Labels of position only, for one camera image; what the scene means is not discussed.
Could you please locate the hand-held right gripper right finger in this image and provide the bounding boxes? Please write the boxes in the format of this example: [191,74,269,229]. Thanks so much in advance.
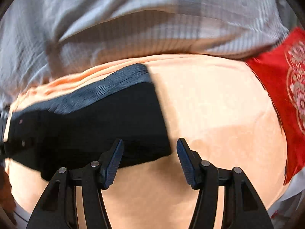
[177,138,271,229]

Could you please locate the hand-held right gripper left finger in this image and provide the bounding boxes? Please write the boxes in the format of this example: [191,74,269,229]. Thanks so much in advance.
[26,138,124,229]

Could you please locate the black pants with blue sides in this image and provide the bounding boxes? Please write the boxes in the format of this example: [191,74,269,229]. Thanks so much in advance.
[3,63,173,182]

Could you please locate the peach blanket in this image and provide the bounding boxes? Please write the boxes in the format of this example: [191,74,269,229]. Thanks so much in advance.
[5,54,288,229]

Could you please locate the reddish brown object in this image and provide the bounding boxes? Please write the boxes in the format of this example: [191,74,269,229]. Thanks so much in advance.
[0,166,18,225]

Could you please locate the red embroidered cushion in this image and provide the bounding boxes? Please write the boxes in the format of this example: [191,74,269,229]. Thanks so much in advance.
[245,27,305,186]

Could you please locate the grey striped duvet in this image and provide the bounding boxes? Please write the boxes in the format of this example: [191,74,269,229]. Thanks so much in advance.
[0,0,295,106]

